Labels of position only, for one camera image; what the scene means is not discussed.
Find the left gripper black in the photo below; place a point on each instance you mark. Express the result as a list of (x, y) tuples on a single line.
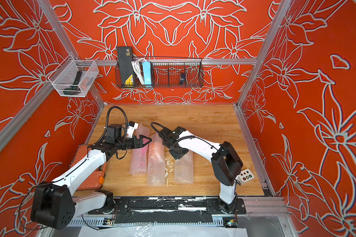
[(140, 142)]

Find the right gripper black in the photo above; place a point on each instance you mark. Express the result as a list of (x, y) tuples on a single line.
[(177, 157)]

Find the bubble orange glass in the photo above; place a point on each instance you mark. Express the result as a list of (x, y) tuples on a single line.
[(156, 168)]

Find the clear bubble wrap sheet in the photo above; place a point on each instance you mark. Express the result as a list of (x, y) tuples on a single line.
[(184, 169)]

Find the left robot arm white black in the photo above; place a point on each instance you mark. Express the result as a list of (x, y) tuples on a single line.
[(54, 204)]

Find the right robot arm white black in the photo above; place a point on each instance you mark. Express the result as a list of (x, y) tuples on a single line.
[(226, 163)]

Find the bubble wrapped pink glass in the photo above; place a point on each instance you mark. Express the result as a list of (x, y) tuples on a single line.
[(138, 164)]

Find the black yellow device box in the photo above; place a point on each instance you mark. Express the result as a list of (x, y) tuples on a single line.
[(125, 59)]

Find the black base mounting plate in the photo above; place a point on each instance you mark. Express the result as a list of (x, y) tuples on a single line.
[(173, 210)]

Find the light blue power bank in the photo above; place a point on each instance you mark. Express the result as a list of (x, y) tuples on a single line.
[(147, 73)]

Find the white button control box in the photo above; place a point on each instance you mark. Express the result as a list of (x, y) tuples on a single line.
[(246, 175)]

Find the white plastic sheet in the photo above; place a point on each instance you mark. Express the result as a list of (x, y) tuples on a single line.
[(164, 231)]

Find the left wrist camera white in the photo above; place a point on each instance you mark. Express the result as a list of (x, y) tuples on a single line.
[(131, 127)]

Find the black wire wall basket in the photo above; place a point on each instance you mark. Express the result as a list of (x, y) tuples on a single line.
[(166, 72)]

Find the dark green handled tool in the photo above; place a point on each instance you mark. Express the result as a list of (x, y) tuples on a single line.
[(73, 89)]

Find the clear acrylic wall bin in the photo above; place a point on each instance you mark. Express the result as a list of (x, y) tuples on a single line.
[(64, 74)]

